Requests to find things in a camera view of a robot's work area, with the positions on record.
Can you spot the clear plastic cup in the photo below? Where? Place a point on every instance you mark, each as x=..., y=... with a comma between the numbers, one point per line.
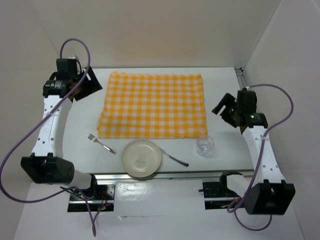
x=205, y=146

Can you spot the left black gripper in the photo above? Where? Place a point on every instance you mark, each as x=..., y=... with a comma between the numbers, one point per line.
x=93, y=86

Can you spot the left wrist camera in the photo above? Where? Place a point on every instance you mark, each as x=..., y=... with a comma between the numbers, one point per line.
x=70, y=65

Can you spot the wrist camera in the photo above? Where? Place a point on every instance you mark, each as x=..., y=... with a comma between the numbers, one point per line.
x=246, y=99
x=70, y=65

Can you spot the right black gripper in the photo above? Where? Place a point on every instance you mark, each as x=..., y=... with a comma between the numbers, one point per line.
x=228, y=100

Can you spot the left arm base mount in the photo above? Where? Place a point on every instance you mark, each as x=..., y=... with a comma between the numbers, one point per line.
x=101, y=198

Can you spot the silver spoon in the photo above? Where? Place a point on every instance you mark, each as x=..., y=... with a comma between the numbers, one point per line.
x=163, y=152

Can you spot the yellow white checkered cloth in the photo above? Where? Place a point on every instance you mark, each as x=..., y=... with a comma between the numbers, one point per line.
x=153, y=106

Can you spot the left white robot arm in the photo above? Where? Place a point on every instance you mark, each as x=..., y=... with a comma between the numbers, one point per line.
x=46, y=164

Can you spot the silver fork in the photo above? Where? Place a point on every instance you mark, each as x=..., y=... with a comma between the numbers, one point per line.
x=94, y=139

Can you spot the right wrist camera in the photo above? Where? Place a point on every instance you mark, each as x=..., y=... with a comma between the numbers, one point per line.
x=246, y=99

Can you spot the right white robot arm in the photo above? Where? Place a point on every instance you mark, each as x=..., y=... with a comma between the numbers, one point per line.
x=268, y=192

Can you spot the cream round plate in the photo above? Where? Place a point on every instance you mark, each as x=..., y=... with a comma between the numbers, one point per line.
x=141, y=158

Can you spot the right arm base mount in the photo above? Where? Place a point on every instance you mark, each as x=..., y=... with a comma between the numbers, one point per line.
x=215, y=197

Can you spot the aluminium rail frame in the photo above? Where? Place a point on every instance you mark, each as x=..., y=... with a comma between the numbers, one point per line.
x=68, y=77

